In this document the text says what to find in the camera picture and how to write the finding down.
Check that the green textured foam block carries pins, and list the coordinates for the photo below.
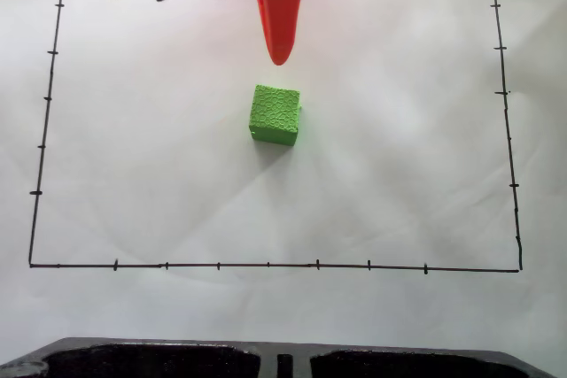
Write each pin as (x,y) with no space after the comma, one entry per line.
(274,114)

